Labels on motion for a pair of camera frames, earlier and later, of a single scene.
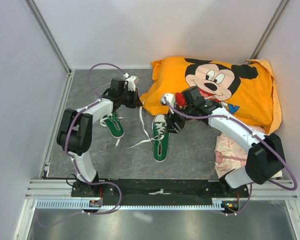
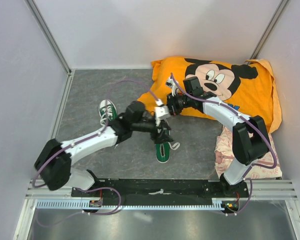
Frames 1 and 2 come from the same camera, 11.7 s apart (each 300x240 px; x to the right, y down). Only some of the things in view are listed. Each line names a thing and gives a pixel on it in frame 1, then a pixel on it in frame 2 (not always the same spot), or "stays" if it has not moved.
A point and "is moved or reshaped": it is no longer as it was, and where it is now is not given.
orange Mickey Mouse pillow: x=246 y=89 stays
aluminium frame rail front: x=56 y=189 stays
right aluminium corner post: x=268 y=30 stays
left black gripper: x=136 y=102 → x=159 y=137
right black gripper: x=171 y=119 → x=171 y=102
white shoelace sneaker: x=160 y=128 is moved or reshaped
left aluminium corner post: x=47 y=32 stays
